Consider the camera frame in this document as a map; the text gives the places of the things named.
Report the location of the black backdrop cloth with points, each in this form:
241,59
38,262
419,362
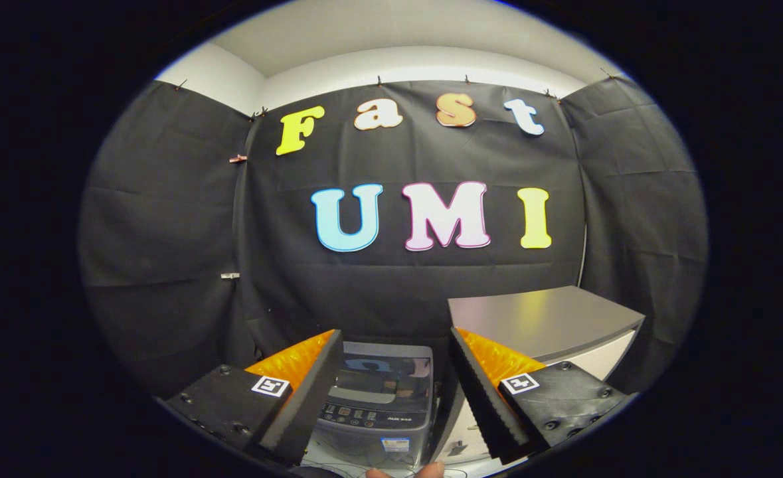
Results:
398,285

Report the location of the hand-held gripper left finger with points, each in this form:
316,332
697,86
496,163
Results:
308,401

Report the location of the grey-topped white cabinet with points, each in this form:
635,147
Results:
537,318

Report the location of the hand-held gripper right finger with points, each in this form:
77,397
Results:
481,401

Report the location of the dark washing machine lid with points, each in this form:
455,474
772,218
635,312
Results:
384,375

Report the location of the grey washing machine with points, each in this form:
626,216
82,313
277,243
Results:
378,431

